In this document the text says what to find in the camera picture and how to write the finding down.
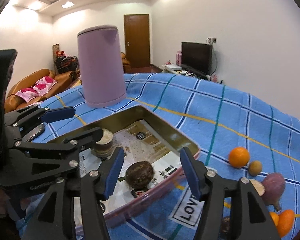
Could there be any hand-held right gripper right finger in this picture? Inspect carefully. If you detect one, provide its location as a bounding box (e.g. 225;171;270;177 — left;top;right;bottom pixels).
179;147;282;240

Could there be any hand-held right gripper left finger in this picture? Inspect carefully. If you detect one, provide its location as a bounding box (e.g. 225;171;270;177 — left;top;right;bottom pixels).
21;146;125;240

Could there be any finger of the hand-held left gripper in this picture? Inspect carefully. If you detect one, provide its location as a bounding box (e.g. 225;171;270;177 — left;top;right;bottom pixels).
0;127;104;184
4;105;76;143

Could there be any cut taro piece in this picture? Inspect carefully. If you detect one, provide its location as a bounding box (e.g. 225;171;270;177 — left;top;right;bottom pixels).
249;179;266;197
92;128;114;158

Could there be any pink metal tin box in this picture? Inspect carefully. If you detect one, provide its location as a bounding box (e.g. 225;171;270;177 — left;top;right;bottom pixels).
46;105;200;240

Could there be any dark brown taro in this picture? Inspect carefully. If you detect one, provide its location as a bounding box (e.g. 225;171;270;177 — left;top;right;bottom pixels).
220;216;232;233

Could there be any purple radish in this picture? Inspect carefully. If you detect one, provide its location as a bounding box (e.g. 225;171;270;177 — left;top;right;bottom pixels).
261;172;286;212

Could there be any round brown taro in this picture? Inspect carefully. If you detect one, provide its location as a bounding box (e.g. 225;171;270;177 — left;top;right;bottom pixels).
125;161;155;190

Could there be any black smartphone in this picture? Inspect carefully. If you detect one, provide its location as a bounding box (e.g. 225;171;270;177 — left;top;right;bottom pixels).
22;124;45;143

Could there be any pink flowered cushion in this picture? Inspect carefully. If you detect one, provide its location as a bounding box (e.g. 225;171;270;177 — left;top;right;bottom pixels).
15;76;58;103

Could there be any printed paper leaflet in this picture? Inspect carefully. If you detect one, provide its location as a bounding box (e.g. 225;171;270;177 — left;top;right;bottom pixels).
76;120;183;228

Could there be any brown leather sofa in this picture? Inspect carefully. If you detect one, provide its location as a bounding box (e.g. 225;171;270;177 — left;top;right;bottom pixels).
4;69;75;113

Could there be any cluttered dark rack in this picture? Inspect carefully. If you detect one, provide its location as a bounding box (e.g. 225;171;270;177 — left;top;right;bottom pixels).
52;44;80;75

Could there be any large orange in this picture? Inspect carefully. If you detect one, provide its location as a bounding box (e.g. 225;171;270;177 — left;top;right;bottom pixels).
228;147;250;168

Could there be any lilac cylindrical canister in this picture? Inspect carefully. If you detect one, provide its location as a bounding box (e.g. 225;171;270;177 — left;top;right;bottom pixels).
77;25;127;107

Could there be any small round brown fruit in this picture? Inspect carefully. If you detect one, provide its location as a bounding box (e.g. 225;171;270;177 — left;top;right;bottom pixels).
248;160;263;177

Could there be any blue plaid blanket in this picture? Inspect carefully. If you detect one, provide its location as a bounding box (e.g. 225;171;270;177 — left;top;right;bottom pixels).
15;72;300;240

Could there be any brown leather armchair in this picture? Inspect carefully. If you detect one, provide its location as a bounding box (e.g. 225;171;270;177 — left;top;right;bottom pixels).
120;52;132;73

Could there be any brown wooden door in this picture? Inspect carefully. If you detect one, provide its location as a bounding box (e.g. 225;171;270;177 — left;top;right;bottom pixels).
124;14;150;68

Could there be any white television stand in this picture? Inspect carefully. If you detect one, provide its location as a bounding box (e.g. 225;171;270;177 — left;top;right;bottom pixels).
160;64;223;83

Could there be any black television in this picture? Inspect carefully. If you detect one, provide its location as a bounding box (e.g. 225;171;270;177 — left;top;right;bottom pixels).
181;41;213;75

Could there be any black power cable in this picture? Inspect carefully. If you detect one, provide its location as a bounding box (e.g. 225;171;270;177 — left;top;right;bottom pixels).
212;42;219;76

